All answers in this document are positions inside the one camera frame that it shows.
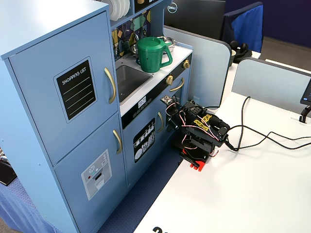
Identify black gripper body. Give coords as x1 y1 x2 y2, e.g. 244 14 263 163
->
166 102 186 123

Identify long gold cabinet door handle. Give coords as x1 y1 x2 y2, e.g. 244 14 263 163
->
104 67 117 104

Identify blue shopping list cabinet door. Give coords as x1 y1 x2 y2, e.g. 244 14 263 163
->
8 11 120 167

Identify blue oven door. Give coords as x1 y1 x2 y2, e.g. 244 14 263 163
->
165 70 191 117

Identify blue ice dispenser fridge door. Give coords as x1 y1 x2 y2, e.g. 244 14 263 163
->
53 112 128 233

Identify red table clamp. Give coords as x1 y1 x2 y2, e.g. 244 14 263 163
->
179 148 207 173

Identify rounded light blue desk divider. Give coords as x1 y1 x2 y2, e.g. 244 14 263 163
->
163 25 232 109

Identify grey toy sink basin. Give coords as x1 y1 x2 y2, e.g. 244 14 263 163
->
115 65 154 102

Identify green plastic pitcher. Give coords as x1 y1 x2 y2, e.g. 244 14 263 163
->
136 36 173 73

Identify silver toy pot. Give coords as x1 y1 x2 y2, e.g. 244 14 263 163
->
156 35 178 53

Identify hanging silver ladle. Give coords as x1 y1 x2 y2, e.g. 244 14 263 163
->
132 17 140 41

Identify black headphones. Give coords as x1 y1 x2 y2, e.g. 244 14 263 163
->
229 40 253 63

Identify low light blue desk divider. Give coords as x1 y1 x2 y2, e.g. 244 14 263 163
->
231 57 311 117

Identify black Dell monitor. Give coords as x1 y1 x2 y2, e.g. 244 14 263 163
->
164 0 226 41

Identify blue office chair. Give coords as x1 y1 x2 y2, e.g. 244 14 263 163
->
222 1 264 53

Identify black monitor showing screen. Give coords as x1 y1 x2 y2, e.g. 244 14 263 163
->
300 77 311 105

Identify blue toy kitchen unit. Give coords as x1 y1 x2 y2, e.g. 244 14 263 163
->
0 0 194 233

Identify gold dishwasher door handle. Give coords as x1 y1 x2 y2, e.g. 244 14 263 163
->
157 111 165 133

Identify gold oven door handle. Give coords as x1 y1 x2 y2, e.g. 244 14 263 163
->
169 77 185 92

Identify short gold fridge door handle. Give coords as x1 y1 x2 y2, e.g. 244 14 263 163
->
112 130 123 155

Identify black cable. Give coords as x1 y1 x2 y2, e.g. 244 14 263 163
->
228 125 311 150
225 131 311 152
203 96 251 151

